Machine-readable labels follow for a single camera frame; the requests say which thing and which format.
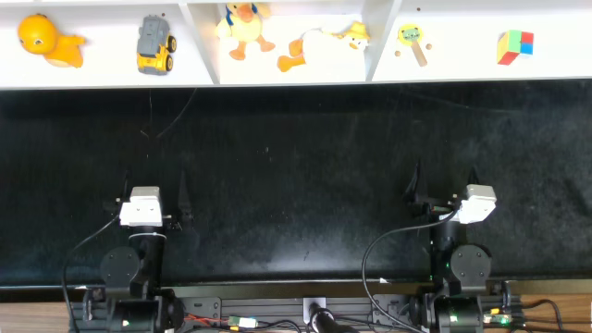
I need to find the black cable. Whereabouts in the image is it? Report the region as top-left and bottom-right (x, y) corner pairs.
(360, 210), (460, 333)
(60, 214), (122, 333)

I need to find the grey and yellow toy truck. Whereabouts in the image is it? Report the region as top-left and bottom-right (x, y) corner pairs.
(135, 14), (179, 77)

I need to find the yellow plush duck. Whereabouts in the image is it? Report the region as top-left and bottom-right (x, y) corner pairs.
(214, 2), (278, 62)

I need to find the white shelf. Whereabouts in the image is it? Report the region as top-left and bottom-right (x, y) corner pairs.
(0, 0), (592, 91)

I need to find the orange rubber dinosaur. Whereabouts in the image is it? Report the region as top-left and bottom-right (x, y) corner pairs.
(17, 13), (88, 70)

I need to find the many-coloured puzzle cube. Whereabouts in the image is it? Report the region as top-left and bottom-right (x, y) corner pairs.
(496, 29), (536, 67)

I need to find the mounting rail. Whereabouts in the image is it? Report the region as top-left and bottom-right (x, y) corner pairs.
(68, 285), (568, 333)

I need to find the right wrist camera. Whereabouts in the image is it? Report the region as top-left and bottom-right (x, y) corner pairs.
(454, 183), (499, 226)

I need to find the yellow wooden rattle drum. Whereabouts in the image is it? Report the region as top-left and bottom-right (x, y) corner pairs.
(393, 23), (435, 68)

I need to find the white plush duck with hat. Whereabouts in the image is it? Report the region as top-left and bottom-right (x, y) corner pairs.
(276, 19), (372, 74)

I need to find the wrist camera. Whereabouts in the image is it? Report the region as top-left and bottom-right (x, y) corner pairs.
(454, 183), (499, 226)
(118, 185), (165, 228)

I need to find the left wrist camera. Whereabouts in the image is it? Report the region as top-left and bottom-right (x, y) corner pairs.
(118, 185), (165, 228)

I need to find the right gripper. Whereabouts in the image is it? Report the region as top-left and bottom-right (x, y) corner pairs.
(402, 158), (483, 218)

